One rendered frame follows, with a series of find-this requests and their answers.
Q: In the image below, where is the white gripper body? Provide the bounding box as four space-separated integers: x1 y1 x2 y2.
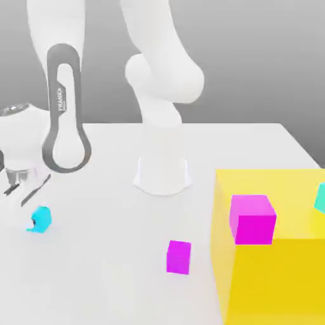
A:
13 173 56 217

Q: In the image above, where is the small cyan cube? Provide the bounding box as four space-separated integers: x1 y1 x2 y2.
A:
25 205 53 234

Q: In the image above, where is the small purple cube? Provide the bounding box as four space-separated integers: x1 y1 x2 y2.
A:
166 239 192 275

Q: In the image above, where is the small magenta cube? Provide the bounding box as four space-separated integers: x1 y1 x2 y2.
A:
229 194 277 246

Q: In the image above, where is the small teal cube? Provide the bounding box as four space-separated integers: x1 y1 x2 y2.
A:
313 182 325 214

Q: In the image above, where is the large yellow box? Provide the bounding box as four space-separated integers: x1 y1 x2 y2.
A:
209 168 325 325

